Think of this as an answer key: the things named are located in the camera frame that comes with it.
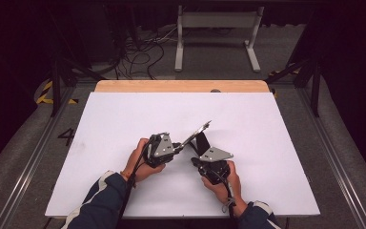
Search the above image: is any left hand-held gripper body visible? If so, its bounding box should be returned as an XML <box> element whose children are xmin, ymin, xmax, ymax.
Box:
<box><xmin>144</xmin><ymin>132</ymin><xmax>177</xmax><ymax>169</ymax></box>

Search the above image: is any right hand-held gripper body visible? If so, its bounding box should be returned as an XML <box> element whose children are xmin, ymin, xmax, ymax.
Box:
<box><xmin>197</xmin><ymin>146</ymin><xmax>234</xmax><ymax>186</ymax></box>

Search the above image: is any person's right hand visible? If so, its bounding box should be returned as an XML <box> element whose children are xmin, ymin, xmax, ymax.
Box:
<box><xmin>201</xmin><ymin>160</ymin><xmax>248</xmax><ymax>217</ymax></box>

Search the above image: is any person's left hand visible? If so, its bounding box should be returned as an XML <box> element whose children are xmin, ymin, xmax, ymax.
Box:
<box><xmin>125</xmin><ymin>137</ymin><xmax>167</xmax><ymax>183</ymax></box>

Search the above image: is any orange wristband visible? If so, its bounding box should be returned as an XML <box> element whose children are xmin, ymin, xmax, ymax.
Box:
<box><xmin>119</xmin><ymin>170</ymin><xmax>135</xmax><ymax>185</ymax></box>

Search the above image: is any white board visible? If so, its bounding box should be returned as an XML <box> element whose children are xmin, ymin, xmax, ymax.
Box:
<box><xmin>45</xmin><ymin>92</ymin><xmax>321</xmax><ymax>220</ymax></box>

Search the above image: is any black metal stand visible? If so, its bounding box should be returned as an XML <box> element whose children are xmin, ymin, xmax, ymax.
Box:
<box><xmin>264</xmin><ymin>56</ymin><xmax>324</xmax><ymax>118</ymax></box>
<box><xmin>49</xmin><ymin>47</ymin><xmax>108</xmax><ymax>118</ymax></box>

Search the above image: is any yellow and black floor tape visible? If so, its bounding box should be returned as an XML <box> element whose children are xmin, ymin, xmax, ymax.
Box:
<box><xmin>35</xmin><ymin>80</ymin><xmax>79</xmax><ymax>106</ymax></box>

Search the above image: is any white metal stand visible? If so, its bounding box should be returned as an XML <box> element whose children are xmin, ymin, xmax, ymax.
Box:
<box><xmin>173</xmin><ymin>5</ymin><xmax>266</xmax><ymax>73</ymax></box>

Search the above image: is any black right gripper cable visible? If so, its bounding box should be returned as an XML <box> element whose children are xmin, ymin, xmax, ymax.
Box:
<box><xmin>213</xmin><ymin>171</ymin><xmax>240</xmax><ymax>221</ymax></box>

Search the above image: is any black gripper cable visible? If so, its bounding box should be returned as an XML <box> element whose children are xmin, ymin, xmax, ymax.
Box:
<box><xmin>116</xmin><ymin>135</ymin><xmax>156</xmax><ymax>225</ymax></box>
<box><xmin>213</xmin><ymin>171</ymin><xmax>240</xmax><ymax>221</ymax></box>

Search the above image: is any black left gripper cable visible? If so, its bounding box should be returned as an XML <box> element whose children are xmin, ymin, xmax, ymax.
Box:
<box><xmin>116</xmin><ymin>135</ymin><xmax>156</xmax><ymax>225</ymax></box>

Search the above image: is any tangle of black floor cables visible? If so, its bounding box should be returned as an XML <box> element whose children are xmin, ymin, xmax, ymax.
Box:
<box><xmin>107</xmin><ymin>26</ymin><xmax>179</xmax><ymax>81</ymax></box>

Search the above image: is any aluminium floor rail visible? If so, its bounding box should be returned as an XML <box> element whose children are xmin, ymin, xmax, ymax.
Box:
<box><xmin>295</xmin><ymin>87</ymin><xmax>366</xmax><ymax>229</ymax></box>
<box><xmin>0</xmin><ymin>85</ymin><xmax>78</xmax><ymax>229</ymax></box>

